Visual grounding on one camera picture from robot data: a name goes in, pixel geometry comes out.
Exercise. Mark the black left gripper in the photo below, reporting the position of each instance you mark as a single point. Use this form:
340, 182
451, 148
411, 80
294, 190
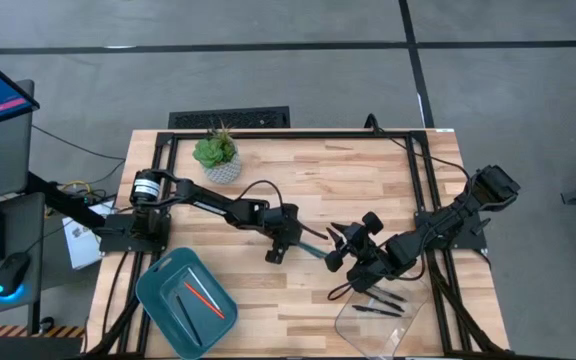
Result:
288, 237

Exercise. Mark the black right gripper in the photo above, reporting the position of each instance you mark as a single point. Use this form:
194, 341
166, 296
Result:
357, 239

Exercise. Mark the blue pen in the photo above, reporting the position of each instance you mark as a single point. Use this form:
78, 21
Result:
315, 252

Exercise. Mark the orange pencil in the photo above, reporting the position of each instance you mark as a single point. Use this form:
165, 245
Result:
204, 300

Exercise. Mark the black pencil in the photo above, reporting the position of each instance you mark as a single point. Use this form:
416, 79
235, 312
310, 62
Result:
188, 320

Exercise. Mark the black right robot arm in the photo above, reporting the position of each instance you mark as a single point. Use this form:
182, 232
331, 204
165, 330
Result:
443, 225

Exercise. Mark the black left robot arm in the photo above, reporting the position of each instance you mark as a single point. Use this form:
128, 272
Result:
208, 202

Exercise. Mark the clear plastic bin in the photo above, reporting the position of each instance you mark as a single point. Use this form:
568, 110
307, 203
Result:
368, 340

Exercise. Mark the succulent in patterned pot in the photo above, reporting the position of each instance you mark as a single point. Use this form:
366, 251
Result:
220, 167

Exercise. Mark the black floor vent grate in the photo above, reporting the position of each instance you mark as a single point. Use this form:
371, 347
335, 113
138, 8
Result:
228, 118

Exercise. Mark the teal plastic tray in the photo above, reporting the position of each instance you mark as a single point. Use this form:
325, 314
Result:
213, 335

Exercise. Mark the white paper booklet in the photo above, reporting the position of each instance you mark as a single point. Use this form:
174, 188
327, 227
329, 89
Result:
83, 250

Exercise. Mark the yellow black hazard strip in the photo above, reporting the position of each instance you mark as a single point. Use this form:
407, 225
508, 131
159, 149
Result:
63, 331

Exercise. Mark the grey side desk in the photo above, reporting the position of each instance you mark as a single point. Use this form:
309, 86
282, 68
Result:
28, 225

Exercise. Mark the black computer mouse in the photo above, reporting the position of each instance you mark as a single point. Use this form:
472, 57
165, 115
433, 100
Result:
12, 275

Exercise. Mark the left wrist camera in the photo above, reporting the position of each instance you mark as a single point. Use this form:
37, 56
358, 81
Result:
273, 215

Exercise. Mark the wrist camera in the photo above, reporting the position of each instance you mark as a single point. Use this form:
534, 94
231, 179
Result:
365, 277
273, 215

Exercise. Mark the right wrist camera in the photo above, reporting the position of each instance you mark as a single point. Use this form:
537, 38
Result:
365, 277

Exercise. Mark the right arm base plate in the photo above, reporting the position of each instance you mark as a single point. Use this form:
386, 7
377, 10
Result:
473, 237

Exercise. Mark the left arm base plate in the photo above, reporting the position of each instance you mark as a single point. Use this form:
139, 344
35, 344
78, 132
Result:
113, 240

